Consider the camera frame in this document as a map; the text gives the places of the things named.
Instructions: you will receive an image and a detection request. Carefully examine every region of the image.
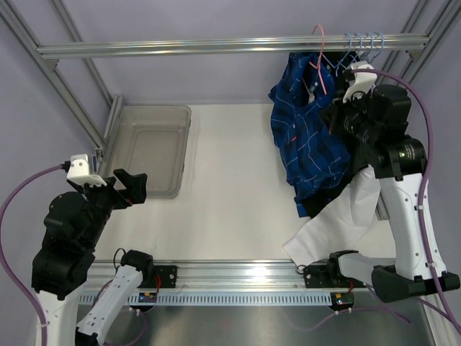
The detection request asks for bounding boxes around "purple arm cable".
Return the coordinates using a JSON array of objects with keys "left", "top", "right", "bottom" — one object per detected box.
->
[
  {"left": 351, "top": 68, "right": 461, "bottom": 325},
  {"left": 0, "top": 164, "right": 71, "bottom": 340}
]

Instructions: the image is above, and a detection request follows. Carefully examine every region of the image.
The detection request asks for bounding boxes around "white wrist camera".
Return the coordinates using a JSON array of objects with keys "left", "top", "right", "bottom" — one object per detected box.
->
[
  {"left": 342, "top": 61, "right": 377, "bottom": 103},
  {"left": 66, "top": 154, "right": 107, "bottom": 187}
]

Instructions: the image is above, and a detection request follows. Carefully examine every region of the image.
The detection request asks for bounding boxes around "aluminium hanging rail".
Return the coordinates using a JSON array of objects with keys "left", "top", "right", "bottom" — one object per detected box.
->
[{"left": 38, "top": 33, "right": 427, "bottom": 60}]

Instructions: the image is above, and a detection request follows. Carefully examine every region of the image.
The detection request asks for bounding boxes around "clear plastic bin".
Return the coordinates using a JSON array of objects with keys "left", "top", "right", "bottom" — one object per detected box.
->
[{"left": 103, "top": 105, "right": 192, "bottom": 199}]

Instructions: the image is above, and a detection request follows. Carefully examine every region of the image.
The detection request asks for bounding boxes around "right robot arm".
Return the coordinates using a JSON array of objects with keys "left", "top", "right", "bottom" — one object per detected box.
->
[{"left": 322, "top": 84, "right": 460, "bottom": 303}]

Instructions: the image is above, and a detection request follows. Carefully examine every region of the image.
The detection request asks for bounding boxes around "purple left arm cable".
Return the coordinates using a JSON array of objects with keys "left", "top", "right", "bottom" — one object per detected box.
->
[{"left": 0, "top": 164, "right": 71, "bottom": 340}]

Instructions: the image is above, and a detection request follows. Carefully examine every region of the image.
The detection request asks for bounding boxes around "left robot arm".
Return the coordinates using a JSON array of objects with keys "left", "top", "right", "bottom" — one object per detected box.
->
[{"left": 32, "top": 169, "right": 156, "bottom": 345}]

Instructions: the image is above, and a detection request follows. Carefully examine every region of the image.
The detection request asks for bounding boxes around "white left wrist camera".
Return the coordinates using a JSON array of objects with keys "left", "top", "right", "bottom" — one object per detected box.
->
[{"left": 66, "top": 154, "right": 107, "bottom": 187}]

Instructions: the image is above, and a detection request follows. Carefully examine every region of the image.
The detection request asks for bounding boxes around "white slotted cable duct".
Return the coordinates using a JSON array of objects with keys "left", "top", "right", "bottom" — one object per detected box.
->
[{"left": 81, "top": 291, "right": 334, "bottom": 307}]

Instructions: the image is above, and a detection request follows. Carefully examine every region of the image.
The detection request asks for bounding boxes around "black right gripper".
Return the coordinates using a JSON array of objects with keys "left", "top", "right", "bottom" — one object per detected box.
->
[{"left": 318, "top": 88, "right": 380, "bottom": 146}]

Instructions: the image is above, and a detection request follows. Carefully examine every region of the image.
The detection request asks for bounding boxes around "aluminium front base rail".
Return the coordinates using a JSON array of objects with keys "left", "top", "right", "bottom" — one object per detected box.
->
[{"left": 86, "top": 261, "right": 435, "bottom": 291}]

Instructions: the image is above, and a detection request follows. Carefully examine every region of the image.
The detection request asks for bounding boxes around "blue plaid shirt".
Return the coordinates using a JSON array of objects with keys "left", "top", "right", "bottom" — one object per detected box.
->
[{"left": 269, "top": 53, "right": 350, "bottom": 218}]

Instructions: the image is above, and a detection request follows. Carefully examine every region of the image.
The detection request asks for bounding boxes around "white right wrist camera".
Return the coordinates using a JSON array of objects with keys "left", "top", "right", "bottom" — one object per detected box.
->
[{"left": 342, "top": 61, "right": 377, "bottom": 103}]

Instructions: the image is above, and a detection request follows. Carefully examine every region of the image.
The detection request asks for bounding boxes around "black shirt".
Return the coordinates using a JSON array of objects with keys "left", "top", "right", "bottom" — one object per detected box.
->
[{"left": 301, "top": 51, "right": 356, "bottom": 218}]

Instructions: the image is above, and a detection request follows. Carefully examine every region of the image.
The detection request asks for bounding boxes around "right aluminium frame post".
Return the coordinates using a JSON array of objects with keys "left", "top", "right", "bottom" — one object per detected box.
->
[{"left": 382, "top": 1, "right": 460, "bottom": 84}]

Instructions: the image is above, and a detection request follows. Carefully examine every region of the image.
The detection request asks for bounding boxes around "white shirt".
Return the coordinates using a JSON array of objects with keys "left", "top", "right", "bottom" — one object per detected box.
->
[{"left": 282, "top": 166, "right": 380, "bottom": 266}]

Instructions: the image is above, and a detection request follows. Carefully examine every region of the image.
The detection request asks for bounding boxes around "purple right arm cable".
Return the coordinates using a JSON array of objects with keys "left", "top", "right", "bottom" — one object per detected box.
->
[{"left": 351, "top": 68, "right": 461, "bottom": 325}]

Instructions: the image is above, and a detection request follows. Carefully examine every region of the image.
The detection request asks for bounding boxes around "pink wire hanger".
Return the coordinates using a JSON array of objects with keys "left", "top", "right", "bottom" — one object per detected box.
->
[{"left": 311, "top": 24, "right": 328, "bottom": 95}]

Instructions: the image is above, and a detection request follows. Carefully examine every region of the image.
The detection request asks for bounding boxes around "blue wire hanger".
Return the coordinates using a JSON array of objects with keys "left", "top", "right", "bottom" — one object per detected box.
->
[
  {"left": 350, "top": 32, "right": 363, "bottom": 63},
  {"left": 355, "top": 32, "right": 375, "bottom": 63},
  {"left": 335, "top": 33, "right": 352, "bottom": 77},
  {"left": 361, "top": 32, "right": 385, "bottom": 63}
]

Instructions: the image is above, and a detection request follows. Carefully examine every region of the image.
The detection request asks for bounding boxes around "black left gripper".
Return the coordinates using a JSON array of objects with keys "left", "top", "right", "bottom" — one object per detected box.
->
[{"left": 74, "top": 168, "right": 148, "bottom": 248}]

